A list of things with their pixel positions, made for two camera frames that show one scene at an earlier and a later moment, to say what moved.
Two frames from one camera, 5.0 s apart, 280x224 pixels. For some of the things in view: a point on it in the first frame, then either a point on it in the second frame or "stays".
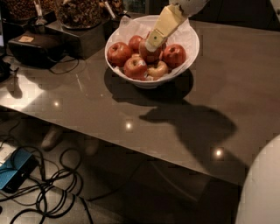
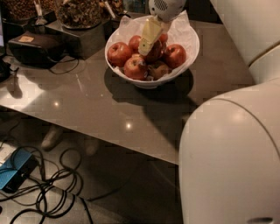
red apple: x=149 y=56 stays
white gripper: x=191 y=5 -> x=168 y=10
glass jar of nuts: x=23 y=10 stays
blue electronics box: x=15 y=171 stays
